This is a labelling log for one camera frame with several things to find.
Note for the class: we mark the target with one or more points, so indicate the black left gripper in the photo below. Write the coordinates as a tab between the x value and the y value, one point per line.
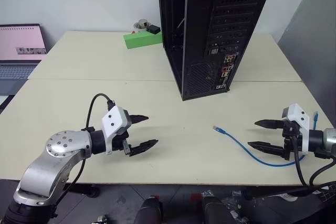
119	142

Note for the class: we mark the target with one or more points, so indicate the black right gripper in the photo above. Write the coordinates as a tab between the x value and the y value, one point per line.
290	132

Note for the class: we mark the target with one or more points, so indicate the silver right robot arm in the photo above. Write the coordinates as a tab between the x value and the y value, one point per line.
324	138

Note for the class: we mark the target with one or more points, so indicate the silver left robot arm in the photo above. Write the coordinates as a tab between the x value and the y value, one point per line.
56	155

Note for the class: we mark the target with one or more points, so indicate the dark rounded shape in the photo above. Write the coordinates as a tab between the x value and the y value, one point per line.
149	211

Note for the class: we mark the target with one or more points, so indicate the green rectangular box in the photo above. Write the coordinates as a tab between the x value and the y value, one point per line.
141	40

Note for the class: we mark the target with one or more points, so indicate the grey partition panel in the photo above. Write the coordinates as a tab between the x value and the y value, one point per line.
312	45

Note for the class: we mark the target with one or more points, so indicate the small black box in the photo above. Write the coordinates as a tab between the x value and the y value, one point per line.
153	29

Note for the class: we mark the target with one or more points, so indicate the black computer tower case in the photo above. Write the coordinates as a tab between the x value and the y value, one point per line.
210	37

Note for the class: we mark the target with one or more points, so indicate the grey laptop with pink screen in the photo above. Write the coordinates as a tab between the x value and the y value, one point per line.
18	48

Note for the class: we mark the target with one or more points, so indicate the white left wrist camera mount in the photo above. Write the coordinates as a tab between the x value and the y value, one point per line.
113	121

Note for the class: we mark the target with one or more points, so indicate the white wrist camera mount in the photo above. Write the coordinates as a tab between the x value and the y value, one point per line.
113	121
298	117

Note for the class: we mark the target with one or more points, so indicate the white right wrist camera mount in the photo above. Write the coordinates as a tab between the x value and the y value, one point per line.
298	117

